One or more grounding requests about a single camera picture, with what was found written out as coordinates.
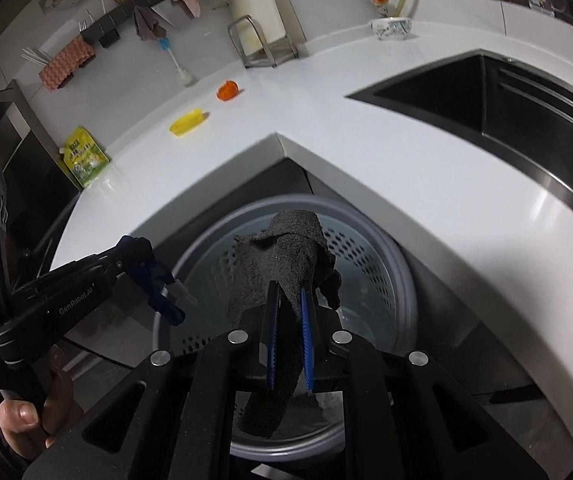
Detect orange wavy sponge cloth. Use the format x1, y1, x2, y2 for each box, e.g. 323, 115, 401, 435
39, 36, 96, 92

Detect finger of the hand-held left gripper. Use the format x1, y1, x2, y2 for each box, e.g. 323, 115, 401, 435
114, 255, 171, 295
81, 236, 154, 275

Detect brown hanging cloth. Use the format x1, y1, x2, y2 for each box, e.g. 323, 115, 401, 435
133, 5, 164, 42

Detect white patterned bowl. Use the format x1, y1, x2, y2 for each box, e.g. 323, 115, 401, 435
370, 16, 414, 41

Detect orange plastic piece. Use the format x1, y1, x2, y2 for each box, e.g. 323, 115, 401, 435
216, 80, 243, 103

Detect dark grey cloth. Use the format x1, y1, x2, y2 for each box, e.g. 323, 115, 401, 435
225, 209, 342, 438

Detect black kitchen sink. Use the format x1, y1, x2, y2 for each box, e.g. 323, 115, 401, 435
345, 49, 573, 221

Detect metal wire rack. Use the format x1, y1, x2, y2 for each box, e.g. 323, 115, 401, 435
227, 15, 300, 69

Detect green yellow seasoning pouch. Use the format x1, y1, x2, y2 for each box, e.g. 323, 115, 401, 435
59, 126, 111, 189

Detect white cylindrical column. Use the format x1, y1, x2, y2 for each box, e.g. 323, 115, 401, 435
229, 0, 308, 58

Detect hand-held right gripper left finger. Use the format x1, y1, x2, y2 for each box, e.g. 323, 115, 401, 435
21, 280, 283, 480

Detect black kitchen appliance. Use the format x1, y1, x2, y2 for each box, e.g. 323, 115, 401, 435
0, 80, 80, 301

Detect white straws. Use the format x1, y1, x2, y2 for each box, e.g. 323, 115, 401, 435
21, 47, 51, 70

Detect blue white bottle brush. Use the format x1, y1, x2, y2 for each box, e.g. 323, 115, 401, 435
158, 37, 194, 87

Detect person's left hand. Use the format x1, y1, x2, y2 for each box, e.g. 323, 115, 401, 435
0, 344, 86, 465

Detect yellow plastic piece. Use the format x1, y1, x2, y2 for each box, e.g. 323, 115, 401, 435
169, 106, 210, 138

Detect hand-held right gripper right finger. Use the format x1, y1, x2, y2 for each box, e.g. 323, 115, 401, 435
299, 285, 550, 480

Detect grey perforated waste bin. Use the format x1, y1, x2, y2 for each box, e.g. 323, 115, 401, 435
154, 195, 420, 461

